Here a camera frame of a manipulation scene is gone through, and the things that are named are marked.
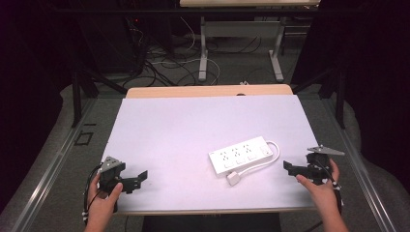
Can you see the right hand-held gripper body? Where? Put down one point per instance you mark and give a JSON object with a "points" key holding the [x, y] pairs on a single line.
{"points": [[319, 169]]}

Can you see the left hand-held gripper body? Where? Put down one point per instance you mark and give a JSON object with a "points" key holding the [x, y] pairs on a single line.
{"points": [[109, 172]]}

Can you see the white power strip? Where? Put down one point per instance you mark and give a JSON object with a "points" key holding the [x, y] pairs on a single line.
{"points": [[240, 155]]}

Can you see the white power plug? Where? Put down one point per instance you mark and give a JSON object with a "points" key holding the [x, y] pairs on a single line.
{"points": [[232, 178]]}

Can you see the person's right hand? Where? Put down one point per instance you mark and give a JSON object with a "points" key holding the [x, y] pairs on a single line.
{"points": [[324, 195]]}

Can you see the person's left hand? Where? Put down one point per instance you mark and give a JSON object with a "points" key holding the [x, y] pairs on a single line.
{"points": [[101, 201]]}

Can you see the white table mat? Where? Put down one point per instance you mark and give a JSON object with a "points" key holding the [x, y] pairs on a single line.
{"points": [[180, 135]]}

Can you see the black metal stand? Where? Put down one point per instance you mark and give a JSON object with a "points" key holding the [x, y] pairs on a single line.
{"points": [[77, 96], [339, 96]]}

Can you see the dark curtain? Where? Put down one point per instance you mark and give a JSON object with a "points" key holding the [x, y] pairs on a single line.
{"points": [[29, 96], [377, 80]]}

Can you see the black equipment rack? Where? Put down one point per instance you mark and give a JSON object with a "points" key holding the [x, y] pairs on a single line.
{"points": [[109, 42]]}

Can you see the black horizontal bar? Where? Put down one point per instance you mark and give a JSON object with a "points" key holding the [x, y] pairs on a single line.
{"points": [[129, 11]]}

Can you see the aluminium floor rail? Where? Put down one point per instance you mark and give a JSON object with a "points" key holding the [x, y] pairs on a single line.
{"points": [[361, 170], [48, 175]]}

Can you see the white metal frame desk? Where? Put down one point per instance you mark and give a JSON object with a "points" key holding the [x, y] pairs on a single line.
{"points": [[240, 29]]}

